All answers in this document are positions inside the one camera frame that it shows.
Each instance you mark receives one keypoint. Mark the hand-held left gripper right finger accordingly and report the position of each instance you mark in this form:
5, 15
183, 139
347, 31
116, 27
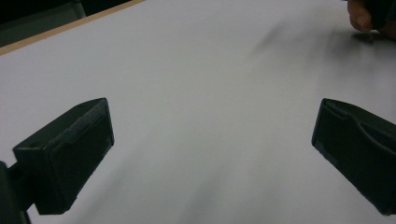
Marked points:
358, 149

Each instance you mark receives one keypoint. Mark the dark grey chair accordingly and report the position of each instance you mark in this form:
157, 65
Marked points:
34, 23

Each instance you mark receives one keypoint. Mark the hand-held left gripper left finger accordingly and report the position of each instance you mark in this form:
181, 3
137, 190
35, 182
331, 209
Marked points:
67, 157

